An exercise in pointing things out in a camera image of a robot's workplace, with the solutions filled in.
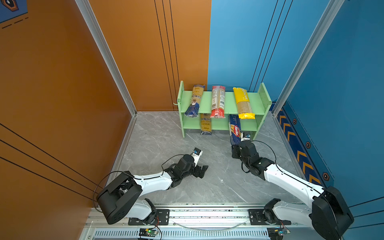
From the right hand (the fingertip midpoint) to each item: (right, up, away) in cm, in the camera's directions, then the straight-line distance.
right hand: (233, 146), depth 86 cm
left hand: (-18, -9, +1) cm, 21 cm away
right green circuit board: (+17, -39, -16) cm, 45 cm away
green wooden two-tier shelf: (+17, +27, +6) cm, 33 cm away
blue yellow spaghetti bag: (-23, +20, -7) cm, 31 cm away
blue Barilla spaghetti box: (+1, +10, +1) cm, 10 cm away
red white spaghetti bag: (-9, +27, -1) cm, 29 cm away
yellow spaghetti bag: (+5, +20, -7) cm, 21 cm away
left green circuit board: (-45, -39, -15) cm, 61 cm away
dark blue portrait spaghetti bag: (-15, +13, +6) cm, 21 cm away
